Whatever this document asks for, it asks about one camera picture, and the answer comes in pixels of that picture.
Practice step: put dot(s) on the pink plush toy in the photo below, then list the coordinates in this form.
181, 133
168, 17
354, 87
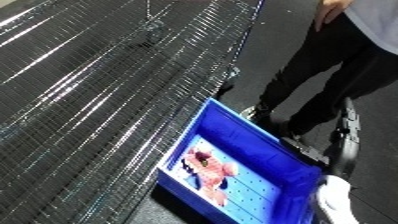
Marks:
207, 171

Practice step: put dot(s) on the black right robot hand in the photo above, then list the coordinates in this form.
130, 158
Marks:
345, 143

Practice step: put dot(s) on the person's hand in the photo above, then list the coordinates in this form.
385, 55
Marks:
329, 13

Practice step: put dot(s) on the pale right robot arm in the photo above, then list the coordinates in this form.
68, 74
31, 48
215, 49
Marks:
336, 203

